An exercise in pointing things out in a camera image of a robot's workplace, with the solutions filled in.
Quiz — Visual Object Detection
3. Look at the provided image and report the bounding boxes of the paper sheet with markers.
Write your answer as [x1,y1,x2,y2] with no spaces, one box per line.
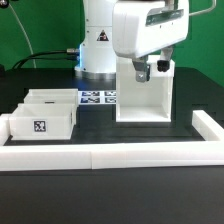
[78,90,116,105]

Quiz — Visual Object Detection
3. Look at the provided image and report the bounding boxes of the white fence left rail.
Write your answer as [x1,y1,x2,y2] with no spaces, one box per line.
[0,114,11,146]

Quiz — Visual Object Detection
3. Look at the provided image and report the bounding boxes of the white fence front rail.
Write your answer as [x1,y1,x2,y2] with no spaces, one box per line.
[0,141,224,171]

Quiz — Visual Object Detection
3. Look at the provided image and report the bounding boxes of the black cables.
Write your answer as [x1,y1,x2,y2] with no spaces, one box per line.
[12,48,81,70]

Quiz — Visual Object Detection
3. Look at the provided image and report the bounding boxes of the white cable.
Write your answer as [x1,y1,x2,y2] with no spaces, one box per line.
[8,3,37,69]

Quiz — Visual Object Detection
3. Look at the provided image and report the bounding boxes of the white drawer box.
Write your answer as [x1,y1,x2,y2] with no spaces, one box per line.
[24,89,78,106]
[9,104,77,140]

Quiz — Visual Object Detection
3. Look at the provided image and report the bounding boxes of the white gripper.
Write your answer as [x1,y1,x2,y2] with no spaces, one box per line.
[112,0,189,82]

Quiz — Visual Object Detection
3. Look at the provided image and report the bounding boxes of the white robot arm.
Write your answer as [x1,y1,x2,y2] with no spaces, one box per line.
[75,0,189,80]

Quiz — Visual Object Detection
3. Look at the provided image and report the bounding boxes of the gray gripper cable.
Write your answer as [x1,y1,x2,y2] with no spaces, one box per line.
[188,0,218,18]

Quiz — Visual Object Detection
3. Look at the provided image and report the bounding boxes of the white drawer cabinet frame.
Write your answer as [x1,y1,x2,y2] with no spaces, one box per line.
[116,55,175,122]

